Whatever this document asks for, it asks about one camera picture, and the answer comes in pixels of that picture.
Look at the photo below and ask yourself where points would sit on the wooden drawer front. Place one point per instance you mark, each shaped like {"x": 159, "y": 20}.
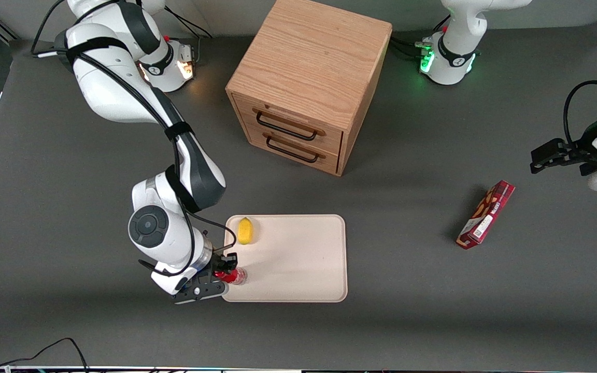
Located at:
{"x": 332, "y": 139}
{"x": 329, "y": 161}

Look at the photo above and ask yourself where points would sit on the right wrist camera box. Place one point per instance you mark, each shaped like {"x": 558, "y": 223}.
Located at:
{"x": 170, "y": 283}

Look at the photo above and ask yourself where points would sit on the yellow lemon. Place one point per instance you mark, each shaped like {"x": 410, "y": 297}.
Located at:
{"x": 245, "y": 231}

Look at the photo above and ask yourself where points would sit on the red cracker box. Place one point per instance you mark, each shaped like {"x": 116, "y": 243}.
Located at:
{"x": 485, "y": 217}

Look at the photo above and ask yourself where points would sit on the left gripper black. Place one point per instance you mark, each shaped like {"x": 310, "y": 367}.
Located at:
{"x": 587, "y": 150}

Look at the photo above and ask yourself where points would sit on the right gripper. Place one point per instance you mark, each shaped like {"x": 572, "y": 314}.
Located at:
{"x": 220, "y": 263}

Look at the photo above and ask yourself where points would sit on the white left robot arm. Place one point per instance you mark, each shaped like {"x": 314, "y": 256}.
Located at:
{"x": 449, "y": 62}

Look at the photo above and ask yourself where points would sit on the wooden drawer cabinet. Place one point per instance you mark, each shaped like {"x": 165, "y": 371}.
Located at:
{"x": 309, "y": 57}

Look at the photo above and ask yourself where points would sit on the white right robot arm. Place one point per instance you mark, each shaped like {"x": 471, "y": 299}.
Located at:
{"x": 112, "y": 88}

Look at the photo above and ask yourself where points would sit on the red capped coke bottle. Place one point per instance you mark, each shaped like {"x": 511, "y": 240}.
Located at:
{"x": 236, "y": 276}

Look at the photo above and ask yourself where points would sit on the white rectangular plastic tray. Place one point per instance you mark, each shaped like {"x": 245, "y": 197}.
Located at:
{"x": 298, "y": 259}

